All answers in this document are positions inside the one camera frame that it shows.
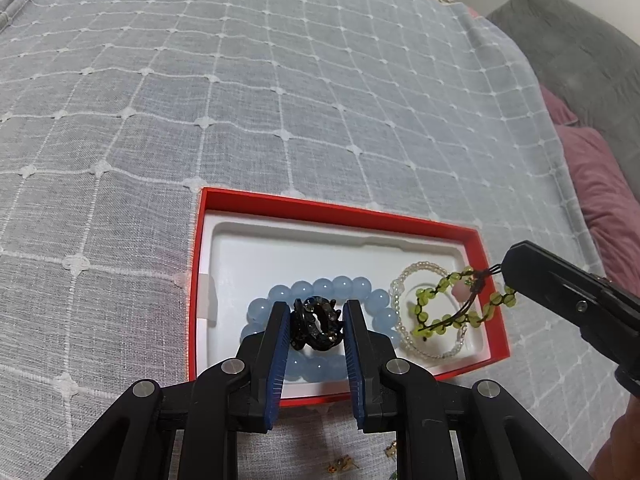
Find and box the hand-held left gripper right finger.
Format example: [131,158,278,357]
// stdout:
[342,300,596,480]

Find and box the clear bead bracelet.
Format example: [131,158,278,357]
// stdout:
[389,261,476,359]

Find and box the white plastic box insert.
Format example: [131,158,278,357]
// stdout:
[197,220,488,378]

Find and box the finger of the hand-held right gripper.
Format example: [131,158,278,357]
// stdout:
[501,241,640,396]

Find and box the grey cushion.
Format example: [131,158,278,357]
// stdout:
[487,0,640,201]

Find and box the grey checked blanket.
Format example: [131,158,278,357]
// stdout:
[0,0,631,480]

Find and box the blue bead bracelet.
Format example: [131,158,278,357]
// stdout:
[240,275,401,385]

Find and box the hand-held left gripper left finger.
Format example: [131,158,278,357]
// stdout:
[45,301,293,480]

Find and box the green bead bracelet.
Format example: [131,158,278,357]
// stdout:
[402,266,518,343]

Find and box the pink cloth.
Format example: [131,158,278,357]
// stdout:
[539,85,581,127]

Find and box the person's right forearm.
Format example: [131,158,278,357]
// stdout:
[590,400,640,480]

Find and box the red cardboard box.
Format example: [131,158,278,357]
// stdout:
[187,187,512,407]

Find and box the pink pillow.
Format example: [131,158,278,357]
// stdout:
[555,125,640,306]

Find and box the black rhinestone ring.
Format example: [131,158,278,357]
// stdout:
[289,297,348,352]

